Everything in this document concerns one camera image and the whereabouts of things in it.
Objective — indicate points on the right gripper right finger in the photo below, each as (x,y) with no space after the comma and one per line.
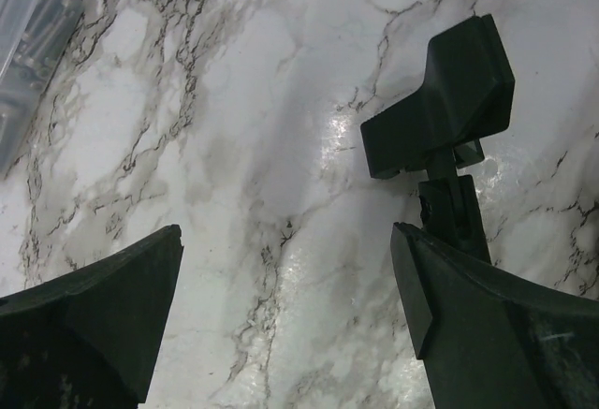
(489,339)

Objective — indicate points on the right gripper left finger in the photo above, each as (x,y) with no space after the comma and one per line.
(91,338)

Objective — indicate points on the clear plastic parts box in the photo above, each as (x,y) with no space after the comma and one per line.
(34,34)

